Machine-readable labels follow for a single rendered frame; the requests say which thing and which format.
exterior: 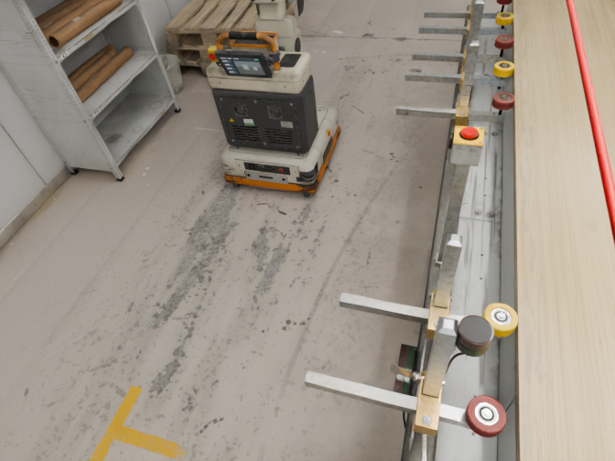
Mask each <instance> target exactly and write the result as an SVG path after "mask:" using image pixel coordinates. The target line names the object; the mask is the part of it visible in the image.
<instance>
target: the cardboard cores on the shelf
mask: <svg viewBox="0 0 615 461"><path fill-rule="evenodd" d="M121 4H122V0H65V1H63V2H61V3H60V4H58V5H56V6H54V7H53V8H51V9H50V10H49V11H47V12H45V13H44V14H42V15H41V16H38V17H37V18H35V20H36V22H37V23H38V26H39V28H40V30H41V31H42V33H43V35H44V37H45V38H46V40H47V42H48V43H49V45H50V44H51V45H52V46H53V47H55V48H60V47H61V46H63V45H64V44H66V43H67V42H69V41H70V40H71V39H73V38H75V37H76V36H77V35H79V34H80V33H81V32H82V31H84V30H85V29H86V28H88V27H90V26H91V25H92V24H94V23H95V22H97V21H98V20H100V19H101V18H102V17H104V16H106V15H107V14H109V13H110V12H111V11H113V10H114V9H115V8H116V7H117V6H119V5H121ZM133 55H134V52H133V50H132V49H131V48H129V47H124V48H123V49H121V50H120V51H119V52H118V53H116V48H115V46H114V45H112V44H109V45H107V46H106V47H105V48H103V49H102V50H100V51H99V52H98V53H97V54H95V55H94V56H93V57H91V58H90V59H89V60H87V61H86V62H85V63H83V64H82V65H81V66H80V67H78V68H77V69H76V70H75V71H73V72H72V73H71V74H70V75H69V76H67V77H68V79H69V81H70V83H71V85H72V87H73V88H74V90H75V91H76V93H77V94H78V96H79V98H80V100H81V102H84V101H85V100H87V99H88V98H89V97H90V96H91V95H92V94H93V93H94V92H95V91H96V90H97V89H98V88H99V87H100V86H101V85H103V84H104V83H105V82H106V81H107V80H108V79H109V78H110V77H111V76H112V75H113V74H114V73H115V72H116V71H117V70H119V69H120V68H121V67H122V66H123V65H124V64H125V63H126V61H128V60H129V59H130V58H131V57H132V56H133Z"/></svg>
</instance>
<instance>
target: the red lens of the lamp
mask: <svg viewBox="0 0 615 461"><path fill-rule="evenodd" d="M470 316H475V315H470ZM467 317H469V316H465V317H463V318H462V319H461V320H460V322H459V326H458V340H459V342H460V343H461V344H462V345H463V346H464V347H465V348H468V349H471V350H475V351H479V350H484V349H486V348H487V347H488V346H489V345H490V343H491V341H492V339H493V335H494V331H493V327H492V325H491V323H490V322H489V321H488V320H487V319H485V318H484V317H482V316H478V317H481V318H483V319H484V320H486V321H487V322H488V323H489V324H490V326H491V330H492V335H491V338H490V340H488V341H487V342H485V343H481V344H477V343H473V342H470V341H468V340H467V339H466V338H464V336H463V335H462V333H461V331H460V324H461V322H462V321H463V320H464V319H465V318H467Z"/></svg>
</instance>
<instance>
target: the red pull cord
mask: <svg viewBox="0 0 615 461"><path fill-rule="evenodd" d="M566 5H567V10H568V14H569V19H570V24H571V29H572V34H573V39H574V43H575V48H576V53H577V61H578V66H579V70H580V75H581V79H582V84H583V89H584V93H585V98H586V103H587V107H588V117H589V121H590V126H591V131H592V135H593V140H594V145H595V149H596V154H597V159H598V163H599V172H600V176H601V181H602V186H603V190H604V196H605V200H606V205H607V210H608V214H609V219H610V227H611V232H612V237H613V241H614V246H615V182H614V178H613V174H612V170H611V166H610V159H609V154H608V150H607V146H606V142H605V137H604V133H603V130H602V125H601V121H600V117H599V109H598V106H597V101H596V97H595V93H594V89H593V85H592V80H591V77H590V72H589V68H588V61H587V56H586V52H585V49H584V44H583V40H582V36H581V32H580V27H579V23H578V19H577V12H576V8H575V4H574V0H566Z"/></svg>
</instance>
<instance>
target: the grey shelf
mask: <svg viewBox="0 0 615 461"><path fill-rule="evenodd" d="M63 1H65V0H0V69H1V71H2V72H3V73H4V74H5V76H6V78H7V79H8V81H9V82H10V83H11V85H12V86H13V88H14V89H15V91H16V93H17V94H18V96H19V97H20V99H21V100H22V102H23V103H24V104H25V105H26V107H27V108H28V110H29V111H30V113H31V114H32V116H33V117H34V119H35V120H36V122H37V123H38V125H39V127H40V128H41V130H42V131H43V133H44V134H45V135H46V137H47V138H48V139H49V141H50V142H51V144H52V145H53V147H54V148H55V150H56V151H57V153H58V154H59V156H60V158H61V159H62V160H63V162H64V163H65V165H66V166H67V168H68V169H69V171H70V173H71V174H72V175H75V176H76V175H77V174H78V173H79V171H78V169H73V167H79V168H86V169H93V170H100V171H106V172H113V174H114V176H115V177H116V180H117V181H120V182H122V181H123V180H124V176H123V174H122V173H121V171H120V169H119V167H118V166H119V165H120V164H121V162H122V161H123V160H124V159H125V157H126V156H127V154H128V153H129V152H130V150H131V149H132V148H133V147H134V146H135V145H136V144H137V143H138V142H139V141H140V140H141V139H142V138H143V137H144V136H145V135H146V134H147V132H148V131H149V130H150V129H151V128H152V127H153V125H154V124H155V123H156V122H157V121H158V120H159V118H160V117H161V116H162V115H163V114H164V113H165V112H166V110H167V109H168V108H169V107H170V106H171V104H172V103H174V104H175V106H176V109H175V110H174V111H175V113H179V112H180V111H181V109H180V108H179V106H178V102H177V99H176V96H175V94H174V92H173V89H172V87H171V84H170V81H169V79H168V76H167V73H166V70H165V67H164V65H163V62H162V59H161V58H160V55H159V52H158V50H157V47H156V43H155V40H154V38H153V36H152V33H151V30H150V28H149V25H148V23H147V21H146V16H145V14H144V11H143V8H142V6H141V4H140V1H139V0H122V4H121V5H119V6H117V7H116V8H115V9H114V10H113V11H111V12H110V13H109V14H107V15H106V16H104V17H102V18H101V19H100V20H98V21H97V22H95V23H94V24H92V25H91V26H90V27H88V28H86V29H85V30H84V31H82V32H81V33H80V34H79V35H77V36H76V37H75V38H73V39H71V40H70V41H69V42H67V43H66V44H64V45H63V46H61V47H60V48H55V47H53V46H52V45H51V44H50V45H49V43H48V42H47V40H46V38H45V37H44V35H43V33H42V31H41V30H40V28H39V26H38V23H37V22H36V20H35V18H37V17H38V16H41V15H42V14H44V13H45V12H47V11H49V10H50V9H51V8H53V7H54V6H56V5H58V4H60V3H61V2H63ZM137 8H138V9H137ZM138 11H139V12H138ZM139 13H140V15H139ZM141 18H142V19H141ZM142 20H143V22H142ZM33 22H34V23H33ZM143 23H144V24H143ZM29 30H30V31H29ZM105 31H106V32H105ZM30 32H31V33H30ZM146 32H147V33H146ZM39 33H40V34H39ZM106 33H107V34H106ZM99 34H100V35H99ZM32 35H33V36H32ZM107 35H108V36H107ZM149 39H150V40H149ZM36 41H37V42H36ZM110 41H111V42H110ZM150 42H151V43H150ZM109 43H110V44H111V43H112V45H114V46H115V48H116V53H118V52H119V51H120V50H121V49H123V48H124V47H129V48H131V49H132V50H133V52H134V55H133V56H132V57H131V58H130V59H129V60H128V61H126V63H125V64H124V65H123V66H122V67H121V68H120V69H119V70H117V71H116V72H115V73H114V74H113V75H112V76H111V77H110V78H109V79H108V80H107V81H106V82H105V83H104V84H103V85H101V86H100V87H99V88H98V89H97V90H96V91H95V92H94V93H93V94H92V95H91V96H90V97H89V98H88V99H87V100H85V101H84V102H81V100H80V98H79V96H78V94H77V93H76V91H75V90H74V88H73V87H72V85H71V83H70V81H69V79H68V77H67V76H69V75H70V74H71V73H72V72H73V71H75V70H76V69H77V68H78V67H80V66H81V65H82V64H83V63H85V62H86V61H87V60H89V59H90V58H91V57H93V56H94V55H95V54H97V53H98V52H99V51H100V50H102V49H103V48H105V47H106V46H107V45H109ZM151 44H152V46H151ZM41 46H42V47H41ZM158 63H159V64H158ZM159 66H160V67H159ZM161 70H162V71H161ZM162 73H163V74H162ZM163 75H164V76H163ZM65 79H66V80H65ZM129 83H130V84H129ZM61 85H62V86H61ZM69 85H70V86H69ZM130 85H131V86H130ZM129 88H130V89H129ZM66 89H67V90H66ZM64 90H65V91H64ZM170 94H171V95H170ZM68 96H69V97H68ZM75 104H76V105H75ZM119 173H120V174H119Z"/></svg>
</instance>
